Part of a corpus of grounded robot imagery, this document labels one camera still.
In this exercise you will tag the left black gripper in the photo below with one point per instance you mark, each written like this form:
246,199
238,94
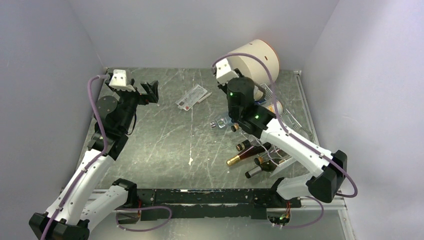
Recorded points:
152,88

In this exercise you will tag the clear bottle black cap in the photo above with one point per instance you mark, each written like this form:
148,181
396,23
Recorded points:
267,104

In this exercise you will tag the dark bottle black cap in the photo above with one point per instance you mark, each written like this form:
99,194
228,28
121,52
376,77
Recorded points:
250,145

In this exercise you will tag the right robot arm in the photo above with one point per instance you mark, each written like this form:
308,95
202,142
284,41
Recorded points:
326,169

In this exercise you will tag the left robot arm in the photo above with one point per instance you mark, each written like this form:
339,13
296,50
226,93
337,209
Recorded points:
71,216

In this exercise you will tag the small clear blue bottle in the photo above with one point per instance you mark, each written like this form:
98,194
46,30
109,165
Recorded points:
221,121

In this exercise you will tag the red wine bottle gold cap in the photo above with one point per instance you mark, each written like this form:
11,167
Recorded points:
247,153

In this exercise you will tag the paper card packet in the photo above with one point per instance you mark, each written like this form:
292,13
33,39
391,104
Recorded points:
187,101

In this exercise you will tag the white stick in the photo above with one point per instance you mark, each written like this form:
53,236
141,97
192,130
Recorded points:
204,97

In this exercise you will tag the cream cylindrical container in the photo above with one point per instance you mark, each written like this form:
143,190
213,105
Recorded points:
262,72

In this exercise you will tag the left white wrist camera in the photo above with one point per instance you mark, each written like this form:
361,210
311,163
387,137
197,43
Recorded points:
121,80

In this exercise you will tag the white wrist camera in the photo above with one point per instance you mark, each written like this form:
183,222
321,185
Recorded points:
121,80
224,72

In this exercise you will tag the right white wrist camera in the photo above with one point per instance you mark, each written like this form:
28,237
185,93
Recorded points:
224,72

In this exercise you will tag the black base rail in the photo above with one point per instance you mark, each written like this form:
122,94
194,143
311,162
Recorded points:
207,203

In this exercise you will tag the white wire wine rack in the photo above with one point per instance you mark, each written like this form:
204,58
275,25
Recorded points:
260,122

